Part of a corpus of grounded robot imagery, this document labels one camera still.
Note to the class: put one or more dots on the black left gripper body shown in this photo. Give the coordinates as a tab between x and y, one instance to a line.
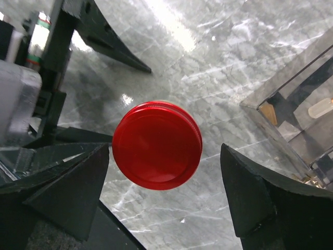
45	48

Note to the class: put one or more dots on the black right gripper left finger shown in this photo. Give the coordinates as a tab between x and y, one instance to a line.
66	196

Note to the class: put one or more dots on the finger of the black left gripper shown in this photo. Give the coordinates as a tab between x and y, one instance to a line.
69	135
96	32

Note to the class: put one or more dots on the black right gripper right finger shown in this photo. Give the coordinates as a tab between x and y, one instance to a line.
272	211

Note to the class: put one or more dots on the red jar lid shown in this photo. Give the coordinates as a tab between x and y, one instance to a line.
156	146

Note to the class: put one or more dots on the clear candy drawer box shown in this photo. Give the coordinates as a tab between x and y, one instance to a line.
294	109

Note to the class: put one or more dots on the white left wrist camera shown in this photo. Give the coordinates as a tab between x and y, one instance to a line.
20	87

